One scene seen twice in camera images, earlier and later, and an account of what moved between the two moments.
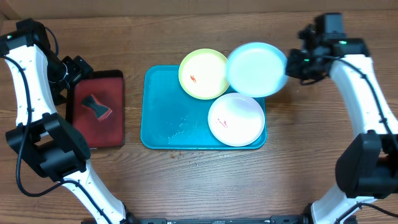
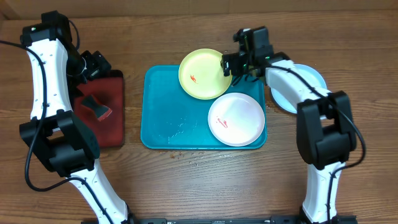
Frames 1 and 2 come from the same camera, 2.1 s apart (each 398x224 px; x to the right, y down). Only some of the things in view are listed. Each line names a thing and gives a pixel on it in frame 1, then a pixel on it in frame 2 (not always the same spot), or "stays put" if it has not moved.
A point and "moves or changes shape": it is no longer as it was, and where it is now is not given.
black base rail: x=300 y=219 stays put
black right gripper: x=293 y=59 -> x=236 y=63
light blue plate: x=257 y=70 moves or changes shape
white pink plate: x=236 y=119 stays put
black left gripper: x=79 y=67 -> x=97 y=63
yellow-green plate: x=202 y=74 stays put
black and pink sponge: x=101 y=111 stays put
